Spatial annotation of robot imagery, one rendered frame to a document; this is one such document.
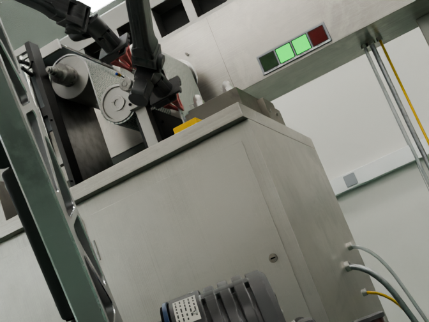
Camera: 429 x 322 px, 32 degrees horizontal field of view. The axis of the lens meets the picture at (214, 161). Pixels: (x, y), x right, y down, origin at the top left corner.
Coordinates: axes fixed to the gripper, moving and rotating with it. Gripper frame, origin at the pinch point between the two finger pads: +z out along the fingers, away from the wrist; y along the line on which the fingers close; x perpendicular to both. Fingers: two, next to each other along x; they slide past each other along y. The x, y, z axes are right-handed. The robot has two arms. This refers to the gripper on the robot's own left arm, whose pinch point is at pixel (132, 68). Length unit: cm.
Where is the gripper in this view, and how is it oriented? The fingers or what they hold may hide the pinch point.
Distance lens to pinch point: 225.9
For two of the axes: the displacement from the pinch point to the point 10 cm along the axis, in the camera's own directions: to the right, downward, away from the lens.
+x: -0.1, -6.4, 7.7
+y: 8.2, -4.4, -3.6
